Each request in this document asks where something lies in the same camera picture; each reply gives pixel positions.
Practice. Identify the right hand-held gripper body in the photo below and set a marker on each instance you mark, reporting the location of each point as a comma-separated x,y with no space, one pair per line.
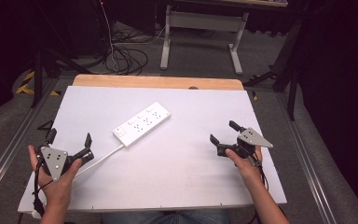
248,142

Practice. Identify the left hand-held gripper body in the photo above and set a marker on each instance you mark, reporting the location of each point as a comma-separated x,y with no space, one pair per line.
56,158

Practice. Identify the white power strip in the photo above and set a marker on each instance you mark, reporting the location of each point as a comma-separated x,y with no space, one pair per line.
142,123

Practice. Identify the person's right hand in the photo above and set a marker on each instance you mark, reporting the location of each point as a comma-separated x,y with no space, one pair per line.
245,165

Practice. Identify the person's left hand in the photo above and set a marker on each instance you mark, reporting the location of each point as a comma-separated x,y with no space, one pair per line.
57,182

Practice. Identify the yellow black floor tape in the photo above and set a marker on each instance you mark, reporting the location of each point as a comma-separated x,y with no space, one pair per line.
28,86

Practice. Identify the white foam board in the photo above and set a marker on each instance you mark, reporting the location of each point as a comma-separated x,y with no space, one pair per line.
155,174

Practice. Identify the black stand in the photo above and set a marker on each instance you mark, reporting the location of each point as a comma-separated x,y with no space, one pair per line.
43,62
287,68

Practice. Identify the wooden table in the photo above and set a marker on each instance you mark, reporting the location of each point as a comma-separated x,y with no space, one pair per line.
155,81

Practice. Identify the grey metal desk frame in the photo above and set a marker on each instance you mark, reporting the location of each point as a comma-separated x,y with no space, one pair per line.
199,28

